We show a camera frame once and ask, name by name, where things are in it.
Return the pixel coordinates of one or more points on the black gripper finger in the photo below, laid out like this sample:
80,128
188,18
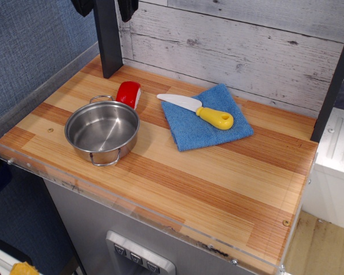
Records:
83,7
127,8

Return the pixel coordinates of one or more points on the red toy apple piece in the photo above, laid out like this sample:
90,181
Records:
129,93

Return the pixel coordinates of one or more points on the blue folded cloth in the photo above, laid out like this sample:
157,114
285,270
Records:
191,132

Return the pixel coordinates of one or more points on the stainless steel pot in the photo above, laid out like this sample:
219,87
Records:
103,132

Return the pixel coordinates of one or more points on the clear acrylic table guard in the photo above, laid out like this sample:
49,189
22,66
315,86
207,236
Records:
238,200

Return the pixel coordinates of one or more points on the grey toy fridge cabinet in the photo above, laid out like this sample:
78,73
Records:
87,223

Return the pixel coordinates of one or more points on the silver dispenser button panel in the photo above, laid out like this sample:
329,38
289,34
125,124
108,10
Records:
139,254

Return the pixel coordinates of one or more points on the yellow object at corner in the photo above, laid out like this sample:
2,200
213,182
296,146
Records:
23,268

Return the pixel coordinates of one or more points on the white side cabinet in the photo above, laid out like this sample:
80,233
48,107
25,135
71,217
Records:
324,194

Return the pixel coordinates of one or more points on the dark grey left post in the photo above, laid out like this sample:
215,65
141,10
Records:
108,36

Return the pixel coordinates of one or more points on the dark grey post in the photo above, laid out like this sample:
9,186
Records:
329,100
108,36

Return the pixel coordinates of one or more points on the yellow handled toy knife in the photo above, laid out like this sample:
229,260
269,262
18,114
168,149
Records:
219,119

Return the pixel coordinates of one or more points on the dark grey right post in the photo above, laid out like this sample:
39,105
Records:
329,100

